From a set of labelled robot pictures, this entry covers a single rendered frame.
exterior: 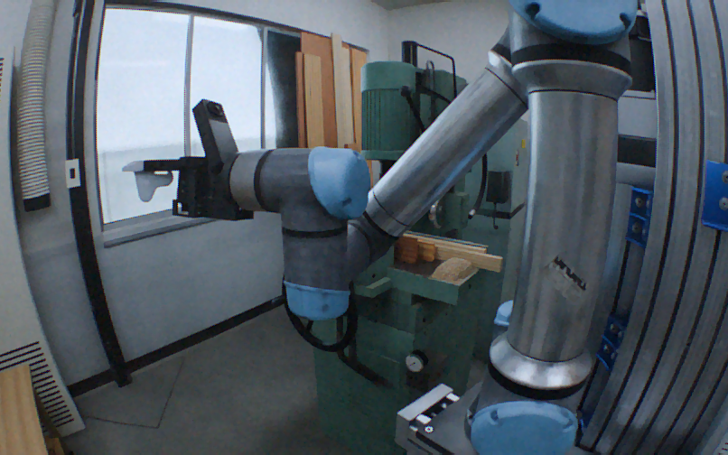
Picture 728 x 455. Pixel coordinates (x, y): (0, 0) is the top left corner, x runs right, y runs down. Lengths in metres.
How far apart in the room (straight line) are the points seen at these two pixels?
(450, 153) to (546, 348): 0.25
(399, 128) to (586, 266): 0.87
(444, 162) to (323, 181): 0.16
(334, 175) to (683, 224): 0.49
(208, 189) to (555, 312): 0.42
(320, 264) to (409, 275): 0.65
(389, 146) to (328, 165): 0.75
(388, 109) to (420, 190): 0.67
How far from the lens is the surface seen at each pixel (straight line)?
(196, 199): 0.48
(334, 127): 2.91
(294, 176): 0.37
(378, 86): 1.11
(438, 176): 0.44
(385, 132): 1.10
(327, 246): 0.38
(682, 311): 0.62
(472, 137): 0.43
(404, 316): 1.07
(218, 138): 0.48
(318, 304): 0.40
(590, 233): 0.31
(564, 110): 0.30
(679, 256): 0.59
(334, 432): 1.66
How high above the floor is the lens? 1.26
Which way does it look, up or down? 14 degrees down
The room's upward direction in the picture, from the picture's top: straight up
